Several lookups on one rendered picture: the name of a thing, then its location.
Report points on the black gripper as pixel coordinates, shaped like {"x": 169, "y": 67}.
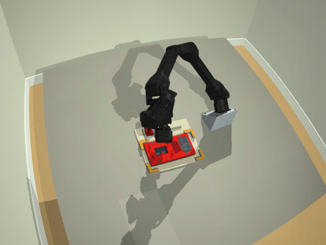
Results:
{"x": 163, "y": 134}

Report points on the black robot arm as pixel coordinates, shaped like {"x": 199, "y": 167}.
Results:
{"x": 158, "y": 85}

